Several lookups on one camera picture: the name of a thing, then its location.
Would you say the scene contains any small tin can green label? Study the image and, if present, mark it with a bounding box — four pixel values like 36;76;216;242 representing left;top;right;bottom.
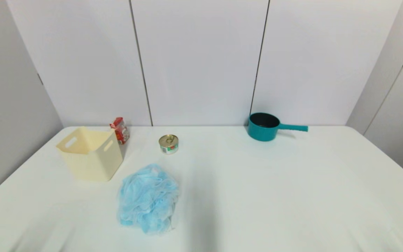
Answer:
158;134;179;155

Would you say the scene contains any red snack packet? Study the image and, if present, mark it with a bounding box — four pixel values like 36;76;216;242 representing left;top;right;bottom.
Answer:
109;117;130;145

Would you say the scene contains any teal saucepan with handle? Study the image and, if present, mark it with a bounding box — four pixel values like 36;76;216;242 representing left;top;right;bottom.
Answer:
247;112;309;142

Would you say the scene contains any cream plastic basket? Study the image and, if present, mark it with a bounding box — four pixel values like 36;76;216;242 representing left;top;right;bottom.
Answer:
56;127;124;182

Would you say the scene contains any light blue bath pouf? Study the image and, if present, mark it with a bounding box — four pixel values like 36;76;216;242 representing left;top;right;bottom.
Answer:
117;163;180;236

